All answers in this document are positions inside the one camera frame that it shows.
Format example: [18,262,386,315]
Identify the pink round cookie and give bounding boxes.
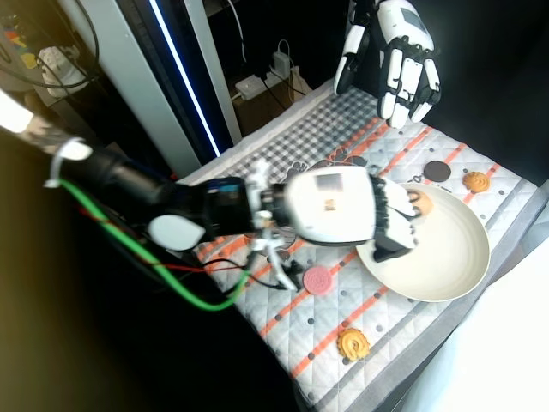
[302,265,334,296]

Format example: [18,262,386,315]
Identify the red cable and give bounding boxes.
[75,208,248,274]

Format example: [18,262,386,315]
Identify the thick black cable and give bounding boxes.
[0,0,100,91]

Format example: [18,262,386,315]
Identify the green cable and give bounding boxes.
[57,178,252,312]

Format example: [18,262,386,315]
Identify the white lumpy object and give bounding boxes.
[37,45,89,89]

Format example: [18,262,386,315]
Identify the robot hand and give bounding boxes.
[285,166,420,264]
[333,0,443,130]

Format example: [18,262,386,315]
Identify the thin black cable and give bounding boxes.
[201,257,284,301]

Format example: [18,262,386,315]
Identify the yellow swirl cookie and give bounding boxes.
[462,171,491,194]
[336,328,371,361]

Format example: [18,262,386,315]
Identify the cream round plate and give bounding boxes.
[354,183,491,303]

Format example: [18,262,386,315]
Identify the white cable tie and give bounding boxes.
[44,137,94,190]

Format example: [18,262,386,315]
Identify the brown cardboard box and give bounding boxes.
[229,64,317,139]

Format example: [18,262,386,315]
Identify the white charger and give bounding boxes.
[273,50,293,77]

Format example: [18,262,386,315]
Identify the grey printed quilt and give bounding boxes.
[178,79,540,407]

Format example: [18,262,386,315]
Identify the white cable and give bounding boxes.
[225,0,249,65]

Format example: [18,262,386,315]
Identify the colourful toy pile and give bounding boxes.
[0,16,38,72]

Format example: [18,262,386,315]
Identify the brown egg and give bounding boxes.
[407,188,435,215]

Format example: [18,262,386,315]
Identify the grey column blue light strip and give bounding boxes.
[57,0,244,178]

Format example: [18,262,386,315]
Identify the dark brown round cookie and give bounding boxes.
[423,161,452,181]

